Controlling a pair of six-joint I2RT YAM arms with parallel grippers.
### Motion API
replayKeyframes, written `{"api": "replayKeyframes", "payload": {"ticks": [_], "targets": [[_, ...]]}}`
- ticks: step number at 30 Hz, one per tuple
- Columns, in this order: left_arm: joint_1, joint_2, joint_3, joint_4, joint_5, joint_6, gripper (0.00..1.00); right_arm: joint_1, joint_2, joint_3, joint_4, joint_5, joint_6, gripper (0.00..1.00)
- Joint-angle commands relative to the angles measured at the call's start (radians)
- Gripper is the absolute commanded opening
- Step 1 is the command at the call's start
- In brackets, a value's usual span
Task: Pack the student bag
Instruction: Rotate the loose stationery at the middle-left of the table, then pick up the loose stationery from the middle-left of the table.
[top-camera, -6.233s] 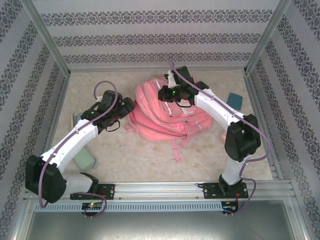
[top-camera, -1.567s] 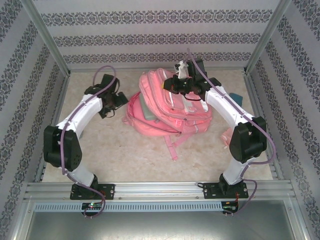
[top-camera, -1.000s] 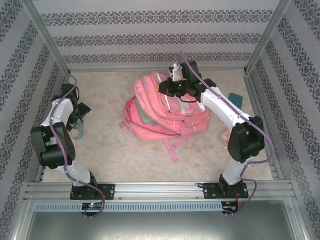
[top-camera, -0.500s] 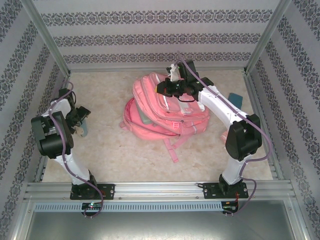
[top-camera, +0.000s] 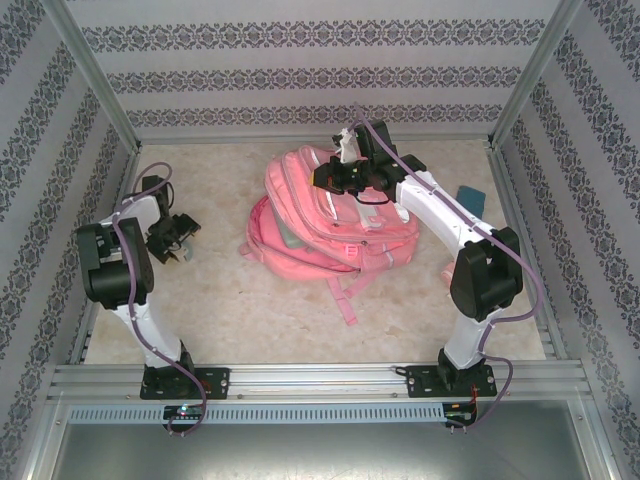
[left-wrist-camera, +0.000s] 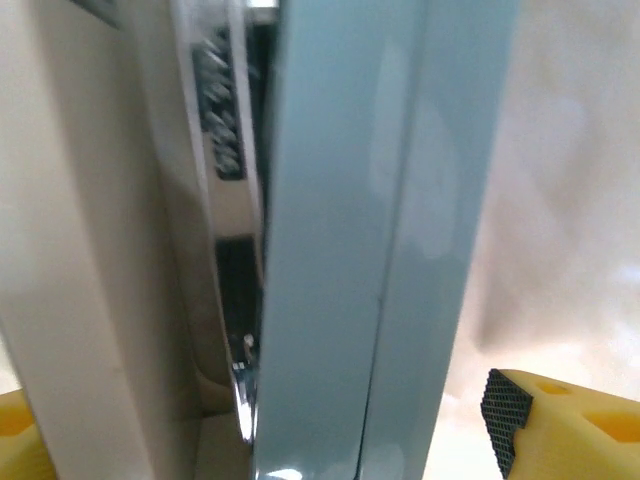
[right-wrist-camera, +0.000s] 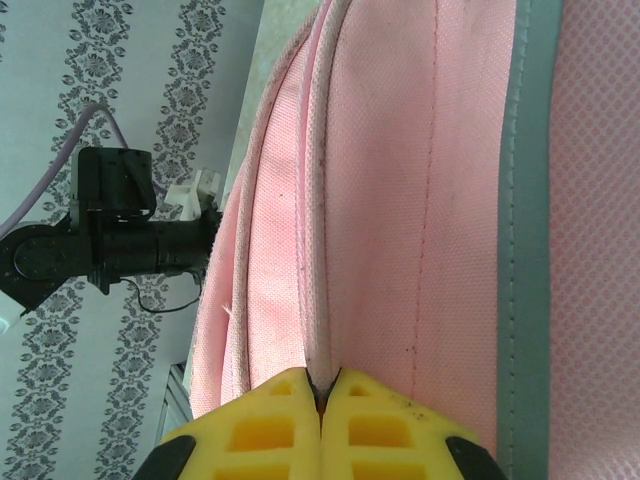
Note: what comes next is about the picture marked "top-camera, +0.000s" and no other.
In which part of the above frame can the pink backpack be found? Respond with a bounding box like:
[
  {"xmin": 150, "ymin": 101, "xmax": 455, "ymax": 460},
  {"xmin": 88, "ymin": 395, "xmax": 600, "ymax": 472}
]
[{"xmin": 238, "ymin": 144, "xmax": 420, "ymax": 327}]

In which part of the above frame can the teal notebook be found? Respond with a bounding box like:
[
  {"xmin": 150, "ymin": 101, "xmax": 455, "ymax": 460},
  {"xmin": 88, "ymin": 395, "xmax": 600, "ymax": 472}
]
[{"xmin": 455, "ymin": 184, "xmax": 487, "ymax": 220}]

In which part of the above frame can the small pink pouch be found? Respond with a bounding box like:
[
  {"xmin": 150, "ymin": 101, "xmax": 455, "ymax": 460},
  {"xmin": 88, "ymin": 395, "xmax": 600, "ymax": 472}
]
[{"xmin": 439, "ymin": 263, "xmax": 459, "ymax": 297}]

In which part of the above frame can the left circuit board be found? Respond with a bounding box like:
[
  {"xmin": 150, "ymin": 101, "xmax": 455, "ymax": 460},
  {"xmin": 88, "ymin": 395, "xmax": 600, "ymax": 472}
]
[{"xmin": 163, "ymin": 404, "xmax": 206, "ymax": 420}]

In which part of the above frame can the circuit board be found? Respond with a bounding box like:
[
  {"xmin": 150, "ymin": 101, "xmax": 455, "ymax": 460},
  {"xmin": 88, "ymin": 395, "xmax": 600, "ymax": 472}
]
[
  {"xmin": 163, "ymin": 404, "xmax": 206, "ymax": 420},
  {"xmin": 444, "ymin": 402, "xmax": 479, "ymax": 421}
]

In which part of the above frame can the right circuit board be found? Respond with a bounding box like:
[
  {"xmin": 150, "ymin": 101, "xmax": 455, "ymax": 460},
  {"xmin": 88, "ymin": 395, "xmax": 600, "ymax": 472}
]
[{"xmin": 444, "ymin": 402, "xmax": 479, "ymax": 421}]

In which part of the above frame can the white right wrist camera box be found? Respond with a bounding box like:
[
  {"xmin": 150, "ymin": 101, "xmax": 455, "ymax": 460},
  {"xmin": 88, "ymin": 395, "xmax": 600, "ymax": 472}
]
[{"xmin": 333, "ymin": 127, "xmax": 362, "ymax": 164}]

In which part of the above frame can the aluminium left side rail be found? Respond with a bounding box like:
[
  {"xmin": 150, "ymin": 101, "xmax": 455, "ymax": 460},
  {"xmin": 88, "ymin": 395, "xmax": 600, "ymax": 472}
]
[{"xmin": 67, "ymin": 149, "xmax": 144, "ymax": 366}]

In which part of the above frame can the aluminium rail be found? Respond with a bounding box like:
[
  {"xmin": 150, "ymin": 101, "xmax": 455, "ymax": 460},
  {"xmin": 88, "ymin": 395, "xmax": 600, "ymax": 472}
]
[
  {"xmin": 48, "ymin": 363, "xmax": 587, "ymax": 401},
  {"xmin": 67, "ymin": 149, "xmax": 144, "ymax": 366},
  {"xmin": 487, "ymin": 144, "xmax": 571, "ymax": 361},
  {"xmin": 137, "ymin": 133, "xmax": 496, "ymax": 147}
]

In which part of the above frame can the aluminium back rail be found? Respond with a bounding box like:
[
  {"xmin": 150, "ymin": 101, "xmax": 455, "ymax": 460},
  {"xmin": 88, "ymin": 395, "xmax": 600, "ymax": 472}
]
[{"xmin": 137, "ymin": 133, "xmax": 496, "ymax": 147}]

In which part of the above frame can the aluminium right side rail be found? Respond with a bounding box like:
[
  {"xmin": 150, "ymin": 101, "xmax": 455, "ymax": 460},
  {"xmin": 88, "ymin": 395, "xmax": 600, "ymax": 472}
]
[{"xmin": 487, "ymin": 144, "xmax": 571, "ymax": 361}]

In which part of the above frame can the aluminium left frame post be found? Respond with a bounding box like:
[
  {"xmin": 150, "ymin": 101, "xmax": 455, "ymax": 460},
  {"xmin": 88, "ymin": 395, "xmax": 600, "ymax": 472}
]
[{"xmin": 42, "ymin": 0, "xmax": 144, "ymax": 151}]

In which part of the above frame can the aluminium frame post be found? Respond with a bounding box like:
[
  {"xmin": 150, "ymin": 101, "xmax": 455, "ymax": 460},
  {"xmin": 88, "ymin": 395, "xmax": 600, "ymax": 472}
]
[
  {"xmin": 42, "ymin": 0, "xmax": 144, "ymax": 151},
  {"xmin": 488, "ymin": 0, "xmax": 586, "ymax": 149}
]

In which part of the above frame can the aluminium right frame post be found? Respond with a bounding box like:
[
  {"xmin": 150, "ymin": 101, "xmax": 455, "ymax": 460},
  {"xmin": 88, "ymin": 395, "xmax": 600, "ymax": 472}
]
[{"xmin": 488, "ymin": 0, "xmax": 586, "ymax": 149}]

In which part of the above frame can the aluminium front rail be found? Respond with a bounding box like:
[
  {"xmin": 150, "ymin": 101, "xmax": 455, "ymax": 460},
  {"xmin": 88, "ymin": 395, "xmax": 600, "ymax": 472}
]
[{"xmin": 48, "ymin": 363, "xmax": 587, "ymax": 401}]

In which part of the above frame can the slotted grey cable duct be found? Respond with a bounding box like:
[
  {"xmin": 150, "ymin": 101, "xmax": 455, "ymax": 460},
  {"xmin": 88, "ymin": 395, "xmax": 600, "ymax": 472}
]
[{"xmin": 66, "ymin": 403, "xmax": 447, "ymax": 425}]

